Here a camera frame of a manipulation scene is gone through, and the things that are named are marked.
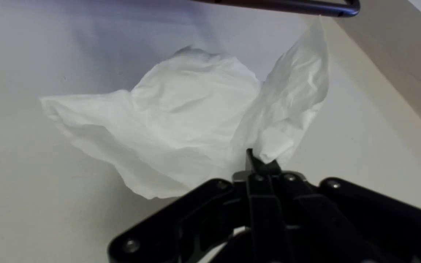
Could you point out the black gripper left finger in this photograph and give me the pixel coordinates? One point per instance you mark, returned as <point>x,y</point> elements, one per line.
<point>191,225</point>

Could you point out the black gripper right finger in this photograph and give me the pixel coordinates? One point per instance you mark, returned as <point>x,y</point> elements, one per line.
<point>343,222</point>

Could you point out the white tissue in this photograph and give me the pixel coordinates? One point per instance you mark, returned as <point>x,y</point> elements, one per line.
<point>193,115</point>

